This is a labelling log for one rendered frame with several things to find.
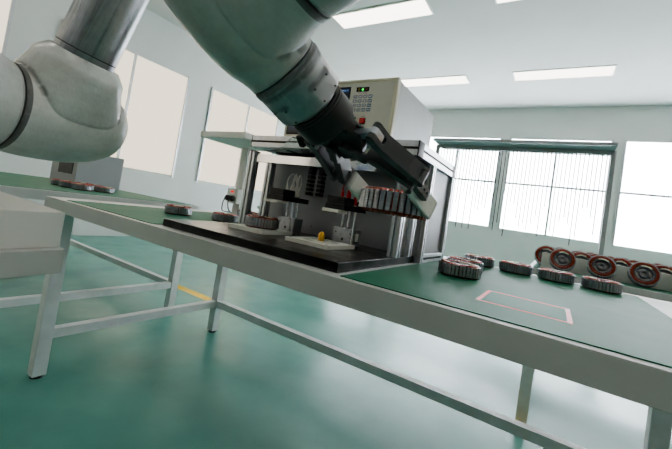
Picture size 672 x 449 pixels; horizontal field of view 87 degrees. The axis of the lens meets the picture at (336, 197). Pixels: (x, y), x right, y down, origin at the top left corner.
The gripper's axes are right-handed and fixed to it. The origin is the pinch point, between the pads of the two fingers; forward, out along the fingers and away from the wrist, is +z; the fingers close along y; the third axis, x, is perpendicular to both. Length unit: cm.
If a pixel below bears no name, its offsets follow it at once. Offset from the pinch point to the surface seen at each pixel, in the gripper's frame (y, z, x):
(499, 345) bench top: 12.7, 21.7, -10.2
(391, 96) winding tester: -40, 17, 49
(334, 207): -46, 25, 11
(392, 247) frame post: -30.1, 38.3, 8.1
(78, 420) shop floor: -112, 27, -89
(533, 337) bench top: 16.7, 21.6, -7.3
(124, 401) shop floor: -118, 40, -82
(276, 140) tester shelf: -80, 11, 27
